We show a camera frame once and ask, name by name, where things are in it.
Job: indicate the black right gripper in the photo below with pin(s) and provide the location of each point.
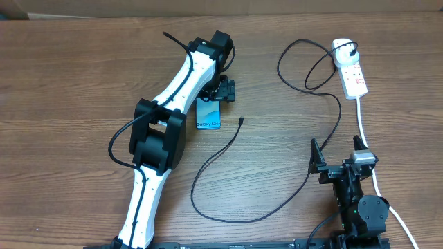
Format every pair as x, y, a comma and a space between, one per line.
329, 171

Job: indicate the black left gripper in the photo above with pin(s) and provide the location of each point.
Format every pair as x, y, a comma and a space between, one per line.
225, 91

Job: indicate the blue Samsung Galaxy smartphone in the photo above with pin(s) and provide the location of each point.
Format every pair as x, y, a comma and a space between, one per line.
208, 115

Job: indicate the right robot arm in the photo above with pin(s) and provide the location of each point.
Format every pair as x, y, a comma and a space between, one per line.
363, 217

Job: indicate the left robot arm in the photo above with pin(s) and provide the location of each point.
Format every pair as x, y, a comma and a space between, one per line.
158, 130

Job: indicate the white USB charger plug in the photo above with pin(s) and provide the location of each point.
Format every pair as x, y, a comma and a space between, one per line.
345, 52

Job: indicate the white power strip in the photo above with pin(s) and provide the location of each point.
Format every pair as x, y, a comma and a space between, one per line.
352, 81

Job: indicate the brown cardboard backdrop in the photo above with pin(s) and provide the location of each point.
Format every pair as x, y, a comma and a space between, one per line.
21, 9

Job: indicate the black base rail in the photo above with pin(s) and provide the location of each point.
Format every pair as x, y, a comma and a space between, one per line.
295, 244

